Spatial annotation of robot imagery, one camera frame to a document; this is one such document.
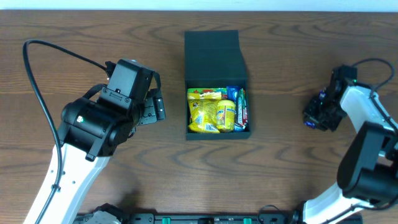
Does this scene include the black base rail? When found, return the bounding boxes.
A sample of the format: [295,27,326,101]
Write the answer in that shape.
[125,212,290,224]

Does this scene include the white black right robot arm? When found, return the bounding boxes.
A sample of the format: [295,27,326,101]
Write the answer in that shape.
[290,63,397,223]

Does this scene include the black cardboard gift box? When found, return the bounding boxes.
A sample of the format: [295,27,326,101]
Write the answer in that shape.
[184,30,252,141]

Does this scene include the blue Dairy Milk chocolate bar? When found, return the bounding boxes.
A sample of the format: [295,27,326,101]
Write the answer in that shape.
[303,90,326,131]

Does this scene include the blue Oreo cookie pack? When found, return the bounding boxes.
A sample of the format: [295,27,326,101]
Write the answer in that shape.
[226,86,244,132]

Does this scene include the Haribo gummy worms bag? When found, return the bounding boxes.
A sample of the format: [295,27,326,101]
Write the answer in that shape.
[187,88,227,100]

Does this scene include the yellow snack bag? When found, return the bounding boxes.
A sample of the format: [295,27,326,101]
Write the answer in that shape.
[187,92,222,134]

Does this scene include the green red white candy bar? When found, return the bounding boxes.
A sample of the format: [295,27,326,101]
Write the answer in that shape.
[236,88,248,129]

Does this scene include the yellow candy tub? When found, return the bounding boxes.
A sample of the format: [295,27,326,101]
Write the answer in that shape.
[216,100,236,133]

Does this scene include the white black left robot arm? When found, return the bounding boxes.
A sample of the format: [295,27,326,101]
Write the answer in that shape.
[24,59,165,223]

